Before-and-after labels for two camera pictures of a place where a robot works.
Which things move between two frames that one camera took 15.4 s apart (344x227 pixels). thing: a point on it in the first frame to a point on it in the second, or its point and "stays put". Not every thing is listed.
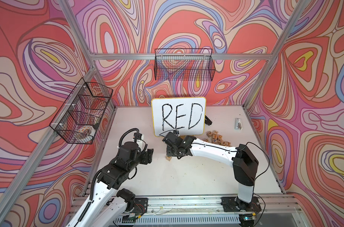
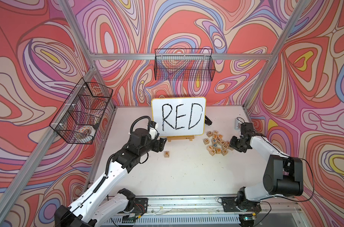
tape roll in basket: [87, 129] stays put
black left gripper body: [144, 158] to [157, 146]
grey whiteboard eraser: [238, 124] stays put
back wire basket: [184, 64] stays put
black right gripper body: [172, 152] to [237, 144]
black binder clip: [207, 121] stays put
